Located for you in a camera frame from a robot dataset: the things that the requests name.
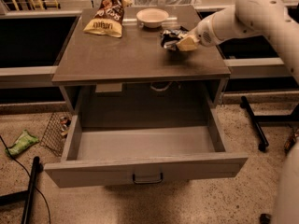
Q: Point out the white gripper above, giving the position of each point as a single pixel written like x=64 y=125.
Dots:
x=205 y=32

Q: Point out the blue chip bag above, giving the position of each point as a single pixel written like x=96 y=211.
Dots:
x=170 y=38

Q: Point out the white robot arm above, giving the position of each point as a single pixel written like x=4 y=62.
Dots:
x=269 y=18

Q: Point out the grey drawer cabinet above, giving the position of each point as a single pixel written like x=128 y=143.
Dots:
x=132 y=82

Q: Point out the brown yellow chip bag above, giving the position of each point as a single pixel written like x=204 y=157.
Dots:
x=108 y=18

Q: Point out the open grey top drawer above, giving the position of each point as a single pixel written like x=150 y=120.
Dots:
x=105 y=157

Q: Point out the green snack bag on floor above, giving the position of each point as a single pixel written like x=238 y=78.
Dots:
x=23 y=142

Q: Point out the white bowl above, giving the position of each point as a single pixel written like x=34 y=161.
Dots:
x=152 y=17

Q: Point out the black stand leg right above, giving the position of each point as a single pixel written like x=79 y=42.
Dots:
x=258 y=120

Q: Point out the black stand leg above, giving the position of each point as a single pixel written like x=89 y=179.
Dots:
x=258 y=120
x=26 y=196

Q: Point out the dark basket at right edge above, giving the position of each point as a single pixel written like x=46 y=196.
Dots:
x=291 y=140

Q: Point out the black object bottom right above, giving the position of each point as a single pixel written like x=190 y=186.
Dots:
x=265 y=219

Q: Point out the black stand leg left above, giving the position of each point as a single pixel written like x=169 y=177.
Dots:
x=26 y=196

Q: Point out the black metal drawer handle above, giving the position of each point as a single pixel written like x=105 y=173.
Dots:
x=147 y=180

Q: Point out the wire mesh basket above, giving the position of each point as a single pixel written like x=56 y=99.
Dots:
x=56 y=132

